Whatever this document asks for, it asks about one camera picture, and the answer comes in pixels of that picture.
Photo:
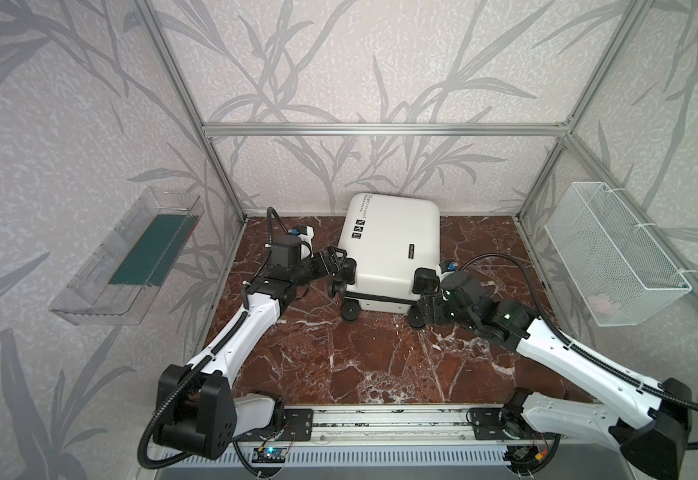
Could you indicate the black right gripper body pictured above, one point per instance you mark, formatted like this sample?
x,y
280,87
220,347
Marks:
x,y
431,302

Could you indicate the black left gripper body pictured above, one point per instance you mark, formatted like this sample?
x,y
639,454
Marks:
x,y
334,267

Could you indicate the white black suitcase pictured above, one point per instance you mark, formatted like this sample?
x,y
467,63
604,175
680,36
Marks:
x,y
392,244

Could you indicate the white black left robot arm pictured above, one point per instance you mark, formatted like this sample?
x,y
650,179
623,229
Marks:
x,y
196,411

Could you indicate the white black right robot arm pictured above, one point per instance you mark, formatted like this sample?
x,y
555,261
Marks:
x,y
657,449

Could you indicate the green board in bin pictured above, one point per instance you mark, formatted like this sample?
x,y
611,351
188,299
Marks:
x,y
151,259

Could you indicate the pink item in basket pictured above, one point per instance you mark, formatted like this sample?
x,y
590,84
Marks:
x,y
602,305

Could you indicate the green circuit board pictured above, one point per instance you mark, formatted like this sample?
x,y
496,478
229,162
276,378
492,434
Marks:
x,y
269,455

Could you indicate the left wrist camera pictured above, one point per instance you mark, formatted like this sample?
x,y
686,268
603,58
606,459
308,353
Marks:
x,y
305,236

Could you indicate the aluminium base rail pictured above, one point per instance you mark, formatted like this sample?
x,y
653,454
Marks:
x,y
385,423

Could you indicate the white wire mesh basket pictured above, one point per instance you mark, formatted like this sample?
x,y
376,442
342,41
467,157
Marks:
x,y
608,250

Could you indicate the clear plastic wall bin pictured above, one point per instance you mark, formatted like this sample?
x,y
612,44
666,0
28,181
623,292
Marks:
x,y
88,298

